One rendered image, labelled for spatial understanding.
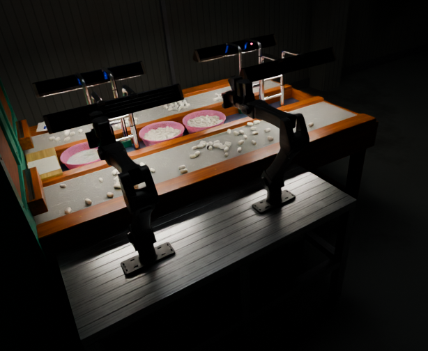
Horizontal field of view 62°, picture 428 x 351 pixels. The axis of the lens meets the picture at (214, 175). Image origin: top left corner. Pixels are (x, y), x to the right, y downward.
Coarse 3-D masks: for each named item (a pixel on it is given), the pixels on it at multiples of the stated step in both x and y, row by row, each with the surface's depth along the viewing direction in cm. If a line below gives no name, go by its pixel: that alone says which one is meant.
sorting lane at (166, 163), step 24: (312, 120) 209; (336, 120) 207; (192, 144) 196; (264, 144) 189; (168, 168) 176; (192, 168) 174; (48, 192) 165; (72, 192) 164; (96, 192) 162; (120, 192) 161; (48, 216) 150
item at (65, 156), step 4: (80, 144) 201; (84, 144) 202; (88, 144) 202; (68, 148) 196; (72, 148) 198; (76, 148) 200; (80, 148) 201; (88, 148) 203; (92, 148) 203; (64, 152) 194; (68, 152) 196; (72, 152) 198; (76, 152) 200; (80, 152) 201; (64, 156) 193; (68, 156) 196; (64, 160) 191; (96, 160) 182; (100, 160) 185; (68, 164) 181; (72, 164) 180; (76, 164) 180; (80, 164) 180; (84, 164) 180; (68, 168) 186; (72, 168) 183
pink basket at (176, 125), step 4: (152, 124) 217; (156, 124) 218; (160, 124) 218; (168, 124) 218; (176, 124) 216; (180, 124) 213; (144, 128) 213; (148, 128) 215; (152, 128) 217; (176, 128) 216; (180, 128) 214; (140, 132) 208; (144, 132) 213; (140, 136) 202; (176, 136) 199; (180, 136) 204; (144, 140) 199; (148, 140) 197; (160, 140) 196; (164, 140) 196; (168, 140) 197; (148, 144) 201; (152, 144) 200
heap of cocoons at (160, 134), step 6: (150, 132) 213; (156, 132) 212; (162, 132) 211; (168, 132) 210; (174, 132) 209; (180, 132) 211; (144, 138) 208; (150, 138) 206; (156, 138) 206; (162, 138) 205; (168, 138) 204; (150, 144) 200
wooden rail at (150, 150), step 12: (276, 108) 223; (288, 108) 222; (240, 120) 211; (252, 120) 212; (204, 132) 201; (216, 132) 203; (156, 144) 193; (168, 144) 192; (180, 144) 195; (132, 156) 185; (144, 156) 188; (84, 168) 177; (96, 168) 178; (48, 180) 170; (60, 180) 172
